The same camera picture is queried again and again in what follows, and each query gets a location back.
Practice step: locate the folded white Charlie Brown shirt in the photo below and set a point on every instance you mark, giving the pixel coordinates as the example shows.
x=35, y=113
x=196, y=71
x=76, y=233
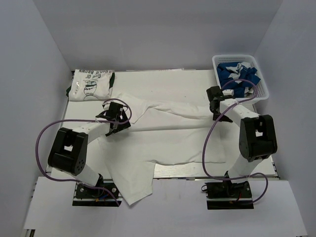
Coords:
x=91, y=85

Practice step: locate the white Coca-Cola t-shirt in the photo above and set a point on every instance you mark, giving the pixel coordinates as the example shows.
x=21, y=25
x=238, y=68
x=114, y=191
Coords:
x=161, y=132

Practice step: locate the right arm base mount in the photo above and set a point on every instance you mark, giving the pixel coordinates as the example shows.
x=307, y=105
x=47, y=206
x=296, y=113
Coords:
x=227, y=195

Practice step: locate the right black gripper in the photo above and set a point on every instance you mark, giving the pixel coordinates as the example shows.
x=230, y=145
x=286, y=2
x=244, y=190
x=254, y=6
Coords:
x=217, y=108

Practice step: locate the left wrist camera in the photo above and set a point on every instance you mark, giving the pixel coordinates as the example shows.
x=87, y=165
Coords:
x=106, y=105

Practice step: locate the white plastic basket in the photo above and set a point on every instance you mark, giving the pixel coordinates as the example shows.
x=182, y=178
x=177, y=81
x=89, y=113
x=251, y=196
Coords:
x=260, y=91

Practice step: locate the blue and white t-shirt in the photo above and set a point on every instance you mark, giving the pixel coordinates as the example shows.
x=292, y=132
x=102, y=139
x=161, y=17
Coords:
x=237, y=76

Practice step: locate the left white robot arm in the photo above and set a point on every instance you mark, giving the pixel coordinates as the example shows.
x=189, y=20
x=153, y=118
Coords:
x=69, y=150

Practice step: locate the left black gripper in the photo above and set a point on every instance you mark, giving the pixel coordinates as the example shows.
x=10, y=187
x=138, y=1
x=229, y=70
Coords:
x=121, y=122

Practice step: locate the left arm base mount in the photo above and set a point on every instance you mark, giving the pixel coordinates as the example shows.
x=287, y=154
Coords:
x=84, y=196

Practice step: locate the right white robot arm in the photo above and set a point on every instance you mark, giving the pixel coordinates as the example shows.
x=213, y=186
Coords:
x=257, y=136

